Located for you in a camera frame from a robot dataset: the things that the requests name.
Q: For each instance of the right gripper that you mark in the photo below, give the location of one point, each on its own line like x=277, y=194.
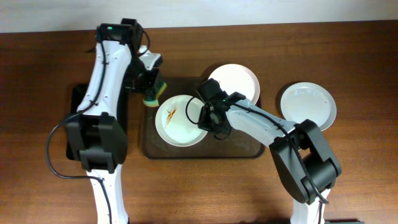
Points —
x=204, y=123

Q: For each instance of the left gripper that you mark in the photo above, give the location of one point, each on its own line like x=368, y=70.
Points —
x=148, y=83

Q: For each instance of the green yellow sponge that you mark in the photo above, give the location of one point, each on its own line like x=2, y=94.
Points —
x=151, y=96

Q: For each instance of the white plate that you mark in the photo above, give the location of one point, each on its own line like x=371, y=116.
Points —
x=237, y=78
x=305, y=100
x=172, y=124

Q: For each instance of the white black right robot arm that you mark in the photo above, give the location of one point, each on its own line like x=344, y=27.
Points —
x=305, y=162

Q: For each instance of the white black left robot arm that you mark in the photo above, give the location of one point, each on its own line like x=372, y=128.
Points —
x=101, y=98

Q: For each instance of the brown serving tray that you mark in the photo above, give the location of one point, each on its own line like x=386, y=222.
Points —
x=238, y=145

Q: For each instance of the black rectangular tray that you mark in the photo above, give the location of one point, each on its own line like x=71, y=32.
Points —
x=110, y=134

